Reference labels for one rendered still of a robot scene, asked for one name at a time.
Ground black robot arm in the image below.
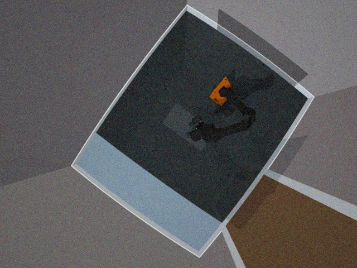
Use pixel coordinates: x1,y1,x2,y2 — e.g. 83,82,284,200
189,85,255,143

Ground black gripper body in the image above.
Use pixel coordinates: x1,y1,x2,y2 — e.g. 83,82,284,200
192,115,207,129

